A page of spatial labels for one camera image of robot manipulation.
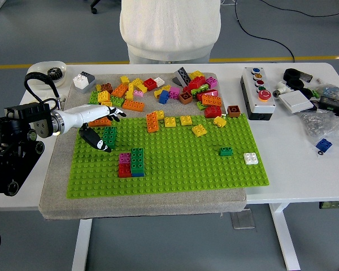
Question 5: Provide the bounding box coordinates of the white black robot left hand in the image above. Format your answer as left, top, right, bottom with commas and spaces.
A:
58, 103, 127, 153

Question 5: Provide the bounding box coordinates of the dark green long toy brick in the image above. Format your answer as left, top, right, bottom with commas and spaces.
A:
131, 147, 145, 173
103, 126, 117, 150

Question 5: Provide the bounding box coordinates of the orange long toy brick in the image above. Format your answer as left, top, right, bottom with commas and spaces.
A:
121, 99, 145, 112
89, 117, 113, 127
201, 94, 223, 107
145, 111, 159, 133

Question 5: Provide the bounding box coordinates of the red square toy brick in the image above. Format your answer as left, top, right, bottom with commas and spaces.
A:
143, 78, 158, 91
118, 163, 132, 178

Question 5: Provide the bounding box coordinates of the grey sloped toy brick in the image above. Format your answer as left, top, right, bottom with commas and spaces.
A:
171, 67, 192, 86

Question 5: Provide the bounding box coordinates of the red curved toy brick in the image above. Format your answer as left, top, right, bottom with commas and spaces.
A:
196, 89, 219, 101

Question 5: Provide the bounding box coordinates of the white square toy brick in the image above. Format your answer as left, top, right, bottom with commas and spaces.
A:
242, 152, 259, 165

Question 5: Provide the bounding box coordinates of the white and grey block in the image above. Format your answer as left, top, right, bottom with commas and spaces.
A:
72, 71, 97, 94

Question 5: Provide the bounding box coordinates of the black gear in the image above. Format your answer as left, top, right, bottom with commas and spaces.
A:
47, 67, 63, 83

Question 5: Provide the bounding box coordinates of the white plastic tray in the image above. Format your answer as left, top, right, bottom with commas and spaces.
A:
27, 60, 67, 90

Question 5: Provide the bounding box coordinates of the black office chair base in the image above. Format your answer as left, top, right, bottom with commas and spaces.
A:
89, 0, 121, 14

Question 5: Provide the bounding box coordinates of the grey-brown felt mat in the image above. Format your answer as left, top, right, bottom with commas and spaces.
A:
38, 72, 248, 221

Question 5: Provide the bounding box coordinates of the lime green studded baseplate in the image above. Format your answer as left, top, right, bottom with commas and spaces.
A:
66, 113, 271, 200

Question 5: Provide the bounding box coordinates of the white table leg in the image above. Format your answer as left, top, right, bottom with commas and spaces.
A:
268, 203, 302, 271
72, 218, 93, 271

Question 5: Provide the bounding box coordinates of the white push-button control box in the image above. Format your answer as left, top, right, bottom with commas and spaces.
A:
240, 67, 277, 121

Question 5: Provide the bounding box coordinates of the grey floor plate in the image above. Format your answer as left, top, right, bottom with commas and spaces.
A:
230, 210, 257, 230

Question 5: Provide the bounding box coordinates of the white pipe fitting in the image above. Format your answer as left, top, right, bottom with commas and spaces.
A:
272, 81, 293, 98

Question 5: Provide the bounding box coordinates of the dark clear plastic case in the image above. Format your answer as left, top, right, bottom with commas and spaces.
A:
298, 70, 314, 83

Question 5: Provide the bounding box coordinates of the clear bag of screws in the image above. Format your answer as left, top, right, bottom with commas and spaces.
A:
298, 110, 339, 147

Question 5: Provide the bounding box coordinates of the black power adapter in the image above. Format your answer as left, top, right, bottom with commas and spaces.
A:
318, 95, 339, 113

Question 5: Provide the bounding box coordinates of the clear bag of parts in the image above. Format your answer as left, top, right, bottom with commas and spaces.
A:
316, 83, 339, 99

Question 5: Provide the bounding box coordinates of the black floor cable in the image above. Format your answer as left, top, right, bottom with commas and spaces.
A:
233, 0, 295, 63
258, 0, 339, 17

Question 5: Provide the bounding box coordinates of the white wall switch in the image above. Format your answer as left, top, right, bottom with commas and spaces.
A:
279, 90, 315, 114

